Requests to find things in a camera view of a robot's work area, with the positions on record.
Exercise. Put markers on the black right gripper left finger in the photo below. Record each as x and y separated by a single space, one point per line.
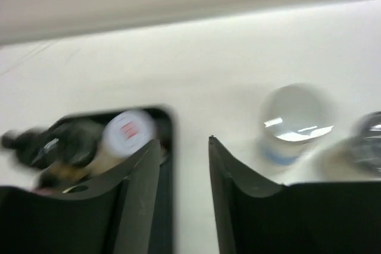
32 223

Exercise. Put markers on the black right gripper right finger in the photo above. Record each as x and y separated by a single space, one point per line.
256 215

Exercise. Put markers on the white red lid spice jar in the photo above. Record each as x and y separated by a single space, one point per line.
124 135

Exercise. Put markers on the black cap spice bottle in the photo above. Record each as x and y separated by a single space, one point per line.
26 147
63 153

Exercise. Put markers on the blue label white canister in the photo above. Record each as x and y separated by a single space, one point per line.
292 118

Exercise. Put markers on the clear dome lid jar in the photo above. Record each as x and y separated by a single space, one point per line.
351 158

